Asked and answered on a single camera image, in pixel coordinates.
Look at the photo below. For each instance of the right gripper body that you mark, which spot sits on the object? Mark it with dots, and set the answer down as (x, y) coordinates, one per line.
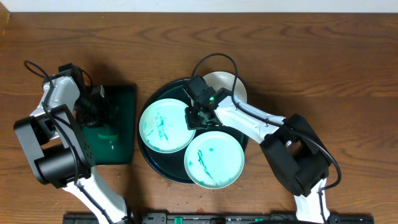
(195, 121)

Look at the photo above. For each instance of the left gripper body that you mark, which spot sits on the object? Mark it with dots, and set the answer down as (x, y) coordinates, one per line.
(90, 112)

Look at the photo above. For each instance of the green sponge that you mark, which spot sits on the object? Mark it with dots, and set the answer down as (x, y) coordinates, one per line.
(110, 137)

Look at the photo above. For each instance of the white plate with green stains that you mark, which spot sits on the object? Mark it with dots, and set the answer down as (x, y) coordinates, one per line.
(219, 80)

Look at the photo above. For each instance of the light green plate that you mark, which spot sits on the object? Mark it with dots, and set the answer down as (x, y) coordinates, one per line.
(214, 160)
(163, 127)

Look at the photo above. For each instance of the light green plate front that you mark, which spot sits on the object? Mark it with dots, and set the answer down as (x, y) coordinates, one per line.
(214, 160)

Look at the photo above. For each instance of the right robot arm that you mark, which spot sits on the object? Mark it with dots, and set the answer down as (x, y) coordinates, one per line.
(296, 155)

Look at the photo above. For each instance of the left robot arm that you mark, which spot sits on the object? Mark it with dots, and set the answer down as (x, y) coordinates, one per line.
(73, 124)

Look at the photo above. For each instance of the rectangular black tray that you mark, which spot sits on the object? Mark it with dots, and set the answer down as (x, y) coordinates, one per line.
(120, 119)

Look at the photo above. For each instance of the round black tray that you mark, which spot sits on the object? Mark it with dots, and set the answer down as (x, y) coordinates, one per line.
(171, 166)

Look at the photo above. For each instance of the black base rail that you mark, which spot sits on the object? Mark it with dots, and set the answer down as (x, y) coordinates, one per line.
(162, 218)

